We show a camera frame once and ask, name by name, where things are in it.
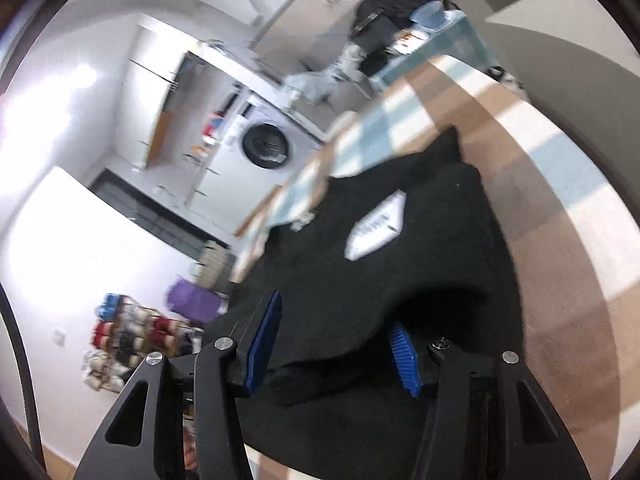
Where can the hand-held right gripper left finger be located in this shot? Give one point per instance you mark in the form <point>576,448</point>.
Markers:
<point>260,340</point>

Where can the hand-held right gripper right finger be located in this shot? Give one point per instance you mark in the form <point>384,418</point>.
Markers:
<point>406,360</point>

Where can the black knit sweater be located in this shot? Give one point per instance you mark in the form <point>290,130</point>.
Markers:
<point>350,300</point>

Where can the light blue clothes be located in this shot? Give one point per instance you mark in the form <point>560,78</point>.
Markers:
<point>315,80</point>

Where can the purple bag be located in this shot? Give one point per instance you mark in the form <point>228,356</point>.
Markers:
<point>195,302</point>

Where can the woven basket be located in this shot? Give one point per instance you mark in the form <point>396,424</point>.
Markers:
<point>216,265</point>

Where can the metal shoe rack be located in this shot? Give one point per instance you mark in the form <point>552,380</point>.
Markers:
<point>150,340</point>

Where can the white hang tag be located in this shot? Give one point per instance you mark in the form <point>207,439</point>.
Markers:
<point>375,227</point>

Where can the dark door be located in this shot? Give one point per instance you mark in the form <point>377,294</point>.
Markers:
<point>150,215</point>

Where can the white kitchen counter cabinet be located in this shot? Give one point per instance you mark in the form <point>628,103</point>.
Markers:
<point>210,170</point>

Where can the white washing machine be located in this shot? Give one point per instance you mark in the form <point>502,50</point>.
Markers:
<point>265,145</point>

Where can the red box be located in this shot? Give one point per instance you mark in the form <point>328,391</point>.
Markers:
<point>216,121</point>

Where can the white upper cabinets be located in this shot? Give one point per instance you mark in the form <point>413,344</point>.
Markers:
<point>150,90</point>

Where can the side table with plaid cloth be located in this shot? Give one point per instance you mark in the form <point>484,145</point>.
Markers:
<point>440,45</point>

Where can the black storage box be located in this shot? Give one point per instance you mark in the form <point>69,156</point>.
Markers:
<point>375,32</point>

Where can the blue bowl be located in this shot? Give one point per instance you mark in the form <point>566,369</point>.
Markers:
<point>429,14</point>

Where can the beige platform ledge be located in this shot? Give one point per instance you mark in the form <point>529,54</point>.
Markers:
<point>540,35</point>

